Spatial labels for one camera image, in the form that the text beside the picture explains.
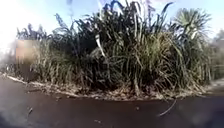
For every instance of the clump of flax bushes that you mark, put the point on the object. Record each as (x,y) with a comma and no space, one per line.
(126,56)

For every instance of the dry leaf litter strip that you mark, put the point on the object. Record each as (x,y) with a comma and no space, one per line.
(110,94)

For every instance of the dark asphalt path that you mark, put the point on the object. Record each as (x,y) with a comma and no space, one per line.
(100,113)

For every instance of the cabbage tree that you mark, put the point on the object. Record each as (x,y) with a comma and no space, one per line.
(193,21)

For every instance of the green bush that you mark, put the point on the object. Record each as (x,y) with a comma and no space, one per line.
(218,56)

